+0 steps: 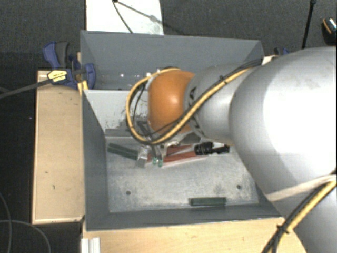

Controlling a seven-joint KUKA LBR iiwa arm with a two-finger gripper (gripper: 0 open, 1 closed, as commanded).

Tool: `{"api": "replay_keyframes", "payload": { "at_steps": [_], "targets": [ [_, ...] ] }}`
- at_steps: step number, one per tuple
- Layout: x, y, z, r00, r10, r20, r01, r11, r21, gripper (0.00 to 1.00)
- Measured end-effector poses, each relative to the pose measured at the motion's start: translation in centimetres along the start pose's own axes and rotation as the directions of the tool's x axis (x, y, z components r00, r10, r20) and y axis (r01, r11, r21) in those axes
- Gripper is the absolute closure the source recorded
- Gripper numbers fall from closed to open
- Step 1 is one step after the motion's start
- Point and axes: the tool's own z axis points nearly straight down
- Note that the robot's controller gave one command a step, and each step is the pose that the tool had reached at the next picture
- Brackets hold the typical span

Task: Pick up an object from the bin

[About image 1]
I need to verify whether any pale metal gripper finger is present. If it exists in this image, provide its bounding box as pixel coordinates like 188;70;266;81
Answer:
134;155;147;169
139;144;153;160

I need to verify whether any dark green flat block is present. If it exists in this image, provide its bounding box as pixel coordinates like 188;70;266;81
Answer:
107;142;139;160
189;197;227;208

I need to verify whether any grey metal bin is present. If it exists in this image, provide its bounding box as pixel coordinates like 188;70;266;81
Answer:
80;30;283;231

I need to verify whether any red-brown flat block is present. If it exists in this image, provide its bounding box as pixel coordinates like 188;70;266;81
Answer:
147;144;212;169

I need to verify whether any pale wood flat board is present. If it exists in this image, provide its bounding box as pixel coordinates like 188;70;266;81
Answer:
31;70;86;225

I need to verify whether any black cylinder on white bracket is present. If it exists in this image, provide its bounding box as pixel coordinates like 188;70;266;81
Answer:
168;133;231;157

